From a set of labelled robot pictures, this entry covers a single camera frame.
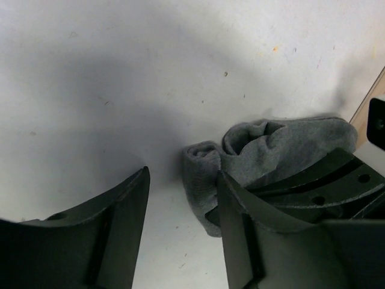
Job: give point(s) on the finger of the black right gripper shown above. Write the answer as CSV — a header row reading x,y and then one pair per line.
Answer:
x,y
339,187

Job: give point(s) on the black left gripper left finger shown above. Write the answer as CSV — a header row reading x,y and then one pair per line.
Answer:
x,y
92,245

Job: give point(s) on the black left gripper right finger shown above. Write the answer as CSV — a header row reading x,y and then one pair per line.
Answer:
x,y
266,248

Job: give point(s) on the grey sock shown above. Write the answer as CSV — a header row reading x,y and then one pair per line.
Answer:
x,y
259,153

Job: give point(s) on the wooden compartment tray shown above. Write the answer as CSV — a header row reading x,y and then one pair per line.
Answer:
x,y
376,89

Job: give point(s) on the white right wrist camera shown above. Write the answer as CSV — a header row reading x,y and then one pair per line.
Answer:
x,y
372,151

